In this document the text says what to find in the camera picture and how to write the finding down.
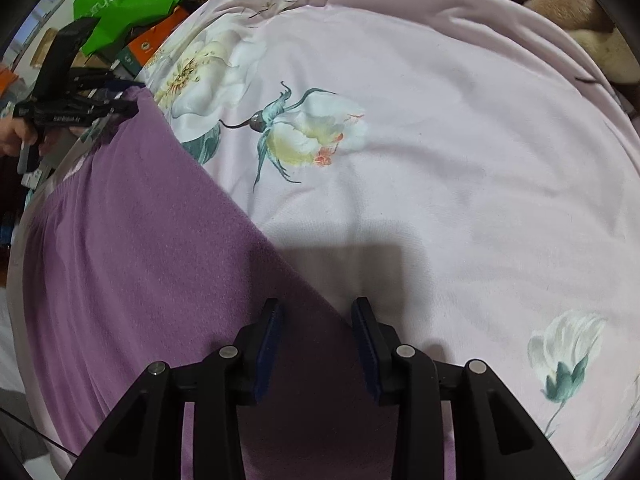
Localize purple knit pants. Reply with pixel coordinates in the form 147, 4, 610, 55
22, 84, 459, 480

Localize person's left hand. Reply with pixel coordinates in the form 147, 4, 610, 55
0, 116, 85, 157

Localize orange cardboard box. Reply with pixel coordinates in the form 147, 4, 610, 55
117, 6, 189, 76

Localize green shopping bag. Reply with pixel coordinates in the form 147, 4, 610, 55
74, 0, 180, 55

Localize pink floral duvet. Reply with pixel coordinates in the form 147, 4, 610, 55
6, 0, 640, 480

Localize brown fleece blanket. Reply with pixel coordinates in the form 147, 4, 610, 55
518, 0, 639, 86

